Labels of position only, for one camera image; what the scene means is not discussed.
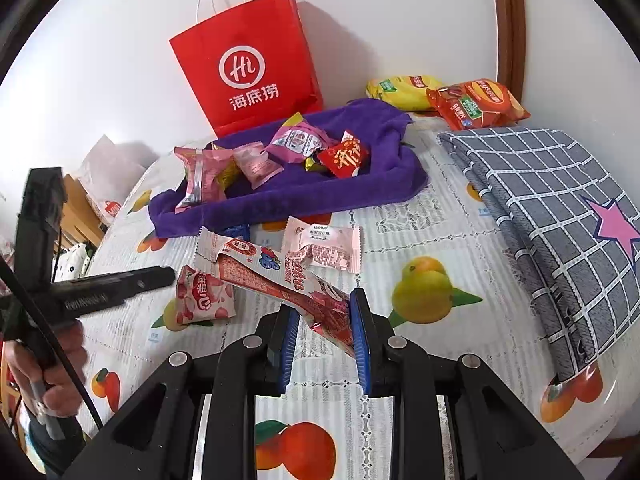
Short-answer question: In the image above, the long pink red wrapper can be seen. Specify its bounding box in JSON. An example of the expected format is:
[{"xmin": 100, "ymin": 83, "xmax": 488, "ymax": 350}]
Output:
[{"xmin": 193, "ymin": 228, "xmax": 355, "ymax": 356}]

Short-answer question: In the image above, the pale pink nougat packet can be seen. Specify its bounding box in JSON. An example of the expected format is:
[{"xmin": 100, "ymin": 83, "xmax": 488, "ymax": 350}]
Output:
[{"xmin": 282, "ymin": 217, "xmax": 362, "ymax": 274}]

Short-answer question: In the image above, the blue snack packet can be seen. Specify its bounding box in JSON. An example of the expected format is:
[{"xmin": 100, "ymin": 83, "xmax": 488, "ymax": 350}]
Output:
[{"xmin": 216, "ymin": 224, "xmax": 250, "ymax": 242}]

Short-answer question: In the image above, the yellow triangular snack pack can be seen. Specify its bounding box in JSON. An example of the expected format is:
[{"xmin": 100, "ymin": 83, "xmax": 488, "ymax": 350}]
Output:
[{"xmin": 210, "ymin": 143, "xmax": 242, "ymax": 192}]

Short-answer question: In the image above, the small red snack packet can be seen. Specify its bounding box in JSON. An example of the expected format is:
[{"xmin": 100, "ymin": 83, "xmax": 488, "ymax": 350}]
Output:
[{"xmin": 318, "ymin": 130, "xmax": 370, "ymax": 179}]

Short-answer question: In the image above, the pink yellow candy bag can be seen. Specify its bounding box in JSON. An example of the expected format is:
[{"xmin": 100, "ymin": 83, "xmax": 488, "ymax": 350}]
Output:
[{"xmin": 265, "ymin": 113, "xmax": 337, "ymax": 168}]

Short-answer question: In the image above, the pink silver-striped snack bag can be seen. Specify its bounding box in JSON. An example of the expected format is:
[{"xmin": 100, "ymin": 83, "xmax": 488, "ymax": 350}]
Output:
[{"xmin": 174, "ymin": 148, "xmax": 233, "ymax": 214}]

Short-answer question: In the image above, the light pink snack packet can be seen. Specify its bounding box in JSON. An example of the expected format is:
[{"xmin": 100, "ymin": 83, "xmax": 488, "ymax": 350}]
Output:
[{"xmin": 233, "ymin": 142, "xmax": 284, "ymax": 190}]

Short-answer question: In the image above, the person left hand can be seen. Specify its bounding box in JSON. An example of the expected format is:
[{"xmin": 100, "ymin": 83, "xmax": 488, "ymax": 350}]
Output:
[{"xmin": 6, "ymin": 321, "xmax": 88, "ymax": 417}]

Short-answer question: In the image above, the wooden bed headboard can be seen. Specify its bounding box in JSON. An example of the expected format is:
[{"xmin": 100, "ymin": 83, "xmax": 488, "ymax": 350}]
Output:
[{"xmin": 61, "ymin": 174, "xmax": 104, "ymax": 248}]

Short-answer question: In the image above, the strawberry print snack packet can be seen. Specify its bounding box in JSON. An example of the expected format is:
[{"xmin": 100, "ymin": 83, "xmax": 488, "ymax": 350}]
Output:
[{"xmin": 176, "ymin": 266, "xmax": 236, "ymax": 325}]

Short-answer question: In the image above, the white plastic shopping bag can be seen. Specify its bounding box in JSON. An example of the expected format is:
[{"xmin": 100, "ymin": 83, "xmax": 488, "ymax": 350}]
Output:
[{"xmin": 72, "ymin": 136, "xmax": 145, "ymax": 226}]

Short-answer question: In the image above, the purple towel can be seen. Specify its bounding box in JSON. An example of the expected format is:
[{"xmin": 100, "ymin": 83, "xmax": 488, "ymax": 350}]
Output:
[{"xmin": 149, "ymin": 99, "xmax": 428, "ymax": 238}]

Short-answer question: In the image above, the grey checked cloth with star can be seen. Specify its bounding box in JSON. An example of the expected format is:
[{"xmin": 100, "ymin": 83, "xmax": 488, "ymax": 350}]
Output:
[{"xmin": 439, "ymin": 127, "xmax": 639, "ymax": 382}]

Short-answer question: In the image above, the yellow chips bag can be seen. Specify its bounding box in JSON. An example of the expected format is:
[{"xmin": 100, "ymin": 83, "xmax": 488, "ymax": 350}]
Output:
[{"xmin": 366, "ymin": 75, "xmax": 442, "ymax": 112}]

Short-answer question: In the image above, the red paper shopping bag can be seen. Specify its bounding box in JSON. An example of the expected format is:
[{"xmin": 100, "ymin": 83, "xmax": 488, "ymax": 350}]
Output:
[{"xmin": 169, "ymin": 0, "xmax": 323, "ymax": 138}]

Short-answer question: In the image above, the orange chips bag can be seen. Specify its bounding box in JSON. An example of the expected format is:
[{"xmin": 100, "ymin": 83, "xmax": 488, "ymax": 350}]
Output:
[{"xmin": 426, "ymin": 78, "xmax": 530, "ymax": 131}]

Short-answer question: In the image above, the brown wooden door frame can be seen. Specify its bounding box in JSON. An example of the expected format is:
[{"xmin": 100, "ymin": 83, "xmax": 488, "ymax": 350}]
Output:
[{"xmin": 495, "ymin": 0, "xmax": 526, "ymax": 101}]

